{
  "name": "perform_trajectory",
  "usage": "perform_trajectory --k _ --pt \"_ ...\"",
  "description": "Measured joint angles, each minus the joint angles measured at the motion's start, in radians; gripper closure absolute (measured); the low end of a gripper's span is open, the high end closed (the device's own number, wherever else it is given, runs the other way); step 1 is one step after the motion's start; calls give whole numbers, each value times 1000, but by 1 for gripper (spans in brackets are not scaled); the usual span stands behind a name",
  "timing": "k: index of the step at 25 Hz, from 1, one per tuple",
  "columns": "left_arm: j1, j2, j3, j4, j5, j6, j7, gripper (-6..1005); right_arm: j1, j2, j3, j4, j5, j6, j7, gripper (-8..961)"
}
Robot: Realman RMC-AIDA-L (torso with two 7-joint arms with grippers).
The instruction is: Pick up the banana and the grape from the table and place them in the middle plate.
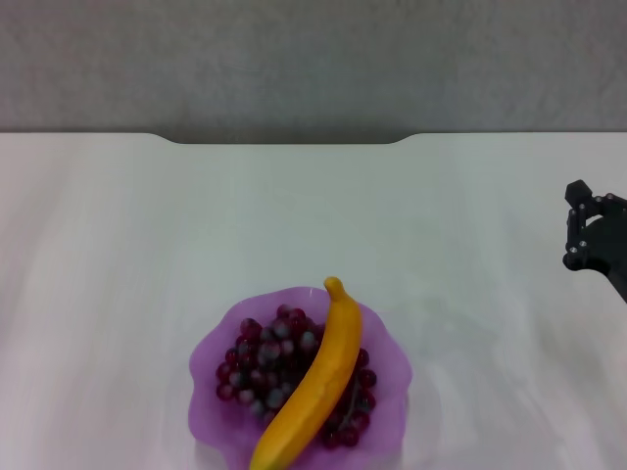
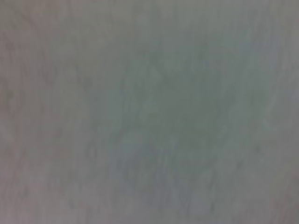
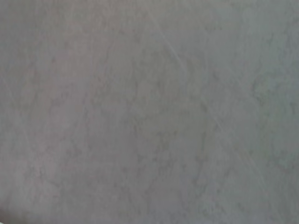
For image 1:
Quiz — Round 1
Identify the purple wavy-edged plastic plate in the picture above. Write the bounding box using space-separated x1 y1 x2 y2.
186 286 413 470

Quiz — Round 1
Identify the dark red grape bunch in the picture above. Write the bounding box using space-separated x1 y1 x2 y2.
215 304 380 449

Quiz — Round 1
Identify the yellow banana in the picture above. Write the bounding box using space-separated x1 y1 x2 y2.
248 276 365 470

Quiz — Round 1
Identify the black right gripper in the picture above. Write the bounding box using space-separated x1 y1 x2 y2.
561 179 627 306

